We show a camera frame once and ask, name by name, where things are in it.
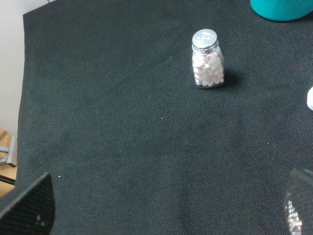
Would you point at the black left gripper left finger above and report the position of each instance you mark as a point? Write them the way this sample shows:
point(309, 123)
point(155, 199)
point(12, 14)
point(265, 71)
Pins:
point(29, 209)

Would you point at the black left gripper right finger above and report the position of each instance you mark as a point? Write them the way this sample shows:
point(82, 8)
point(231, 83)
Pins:
point(298, 202)

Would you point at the white rounded plastic case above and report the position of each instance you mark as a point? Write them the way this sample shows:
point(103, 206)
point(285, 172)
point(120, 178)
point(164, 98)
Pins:
point(310, 98)

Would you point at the black table cloth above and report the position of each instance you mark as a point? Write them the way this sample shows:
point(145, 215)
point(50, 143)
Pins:
point(111, 110)

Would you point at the glass bottle of candies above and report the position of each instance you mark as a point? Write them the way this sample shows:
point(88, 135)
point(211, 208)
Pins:
point(207, 59)

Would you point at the grey metal frame leg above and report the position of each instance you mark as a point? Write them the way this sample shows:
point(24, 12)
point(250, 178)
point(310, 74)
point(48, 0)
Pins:
point(10, 152)

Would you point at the teal saucepan with handle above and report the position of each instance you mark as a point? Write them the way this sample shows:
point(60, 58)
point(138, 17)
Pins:
point(282, 10)

